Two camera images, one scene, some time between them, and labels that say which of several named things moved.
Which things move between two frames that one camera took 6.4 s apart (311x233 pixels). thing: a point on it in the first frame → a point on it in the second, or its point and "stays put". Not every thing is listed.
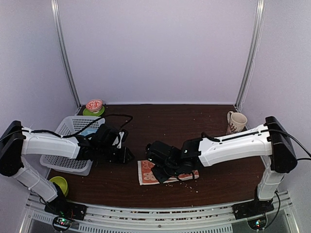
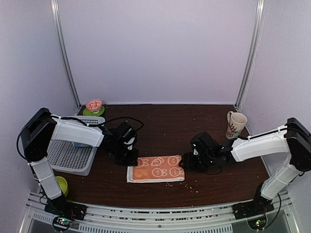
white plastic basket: [70, 126] stays put
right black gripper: [162, 178] → [187, 163]
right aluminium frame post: [253, 52] stays put
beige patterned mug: [236, 122] stays put
